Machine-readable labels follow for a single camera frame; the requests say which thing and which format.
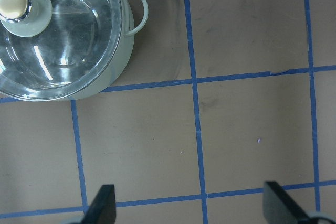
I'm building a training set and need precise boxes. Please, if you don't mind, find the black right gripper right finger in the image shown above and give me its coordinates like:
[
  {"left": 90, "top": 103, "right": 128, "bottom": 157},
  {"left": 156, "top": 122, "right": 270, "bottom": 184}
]
[{"left": 263, "top": 181, "right": 317, "bottom": 224}]

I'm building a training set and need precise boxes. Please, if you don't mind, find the pale green cooking pot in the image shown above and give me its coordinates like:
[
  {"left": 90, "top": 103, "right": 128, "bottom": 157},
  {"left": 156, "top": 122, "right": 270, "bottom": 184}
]
[{"left": 1, "top": 0, "right": 148, "bottom": 101}]

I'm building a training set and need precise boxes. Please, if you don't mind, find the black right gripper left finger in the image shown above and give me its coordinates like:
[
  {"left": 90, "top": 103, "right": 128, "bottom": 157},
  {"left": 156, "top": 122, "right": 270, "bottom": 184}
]
[{"left": 81, "top": 184, "right": 117, "bottom": 224}]

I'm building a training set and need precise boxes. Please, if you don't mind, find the glass pot lid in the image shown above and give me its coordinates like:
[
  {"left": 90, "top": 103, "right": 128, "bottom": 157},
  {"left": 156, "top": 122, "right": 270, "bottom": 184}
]
[{"left": 1, "top": 0, "right": 122, "bottom": 101}]

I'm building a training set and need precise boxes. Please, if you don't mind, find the brown paper table cover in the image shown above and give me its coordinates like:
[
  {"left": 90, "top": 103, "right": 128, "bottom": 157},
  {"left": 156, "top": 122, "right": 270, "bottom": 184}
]
[{"left": 1, "top": 0, "right": 335, "bottom": 223}]

